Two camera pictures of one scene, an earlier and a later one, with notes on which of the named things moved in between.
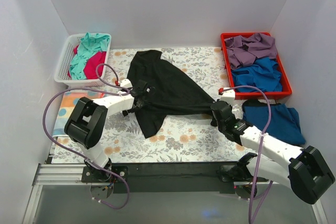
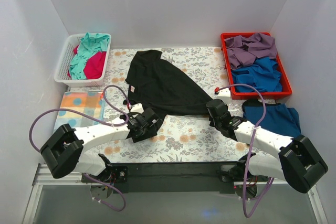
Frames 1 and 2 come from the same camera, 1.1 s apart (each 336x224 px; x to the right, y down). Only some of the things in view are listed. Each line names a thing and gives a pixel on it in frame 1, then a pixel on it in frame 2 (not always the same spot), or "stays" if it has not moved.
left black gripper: [142, 95] → [153, 120]
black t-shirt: [175, 93] stays
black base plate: [210, 177] stays
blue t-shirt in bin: [263, 74] stays
